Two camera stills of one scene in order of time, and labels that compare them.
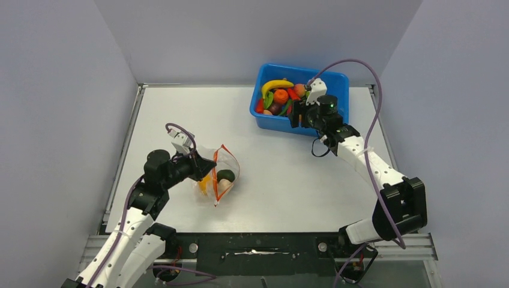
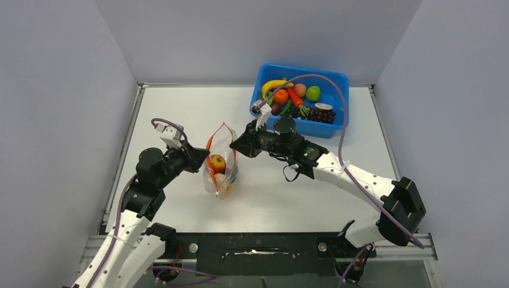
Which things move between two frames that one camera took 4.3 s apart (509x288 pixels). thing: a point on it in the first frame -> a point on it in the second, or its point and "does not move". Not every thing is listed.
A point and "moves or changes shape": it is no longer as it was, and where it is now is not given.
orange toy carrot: x=293 y=94 does not move
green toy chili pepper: x=284 y=112 does not move
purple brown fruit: x=275 y=108 does not move
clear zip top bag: x=220 y=179 moves or changes shape
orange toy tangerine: x=281 y=96 does not move
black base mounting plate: x=267 y=254 does not move
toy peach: x=300 y=89 does not move
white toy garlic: x=223 y=184 -> x=219 y=177
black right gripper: x=300 y=108 -> x=247 y=144
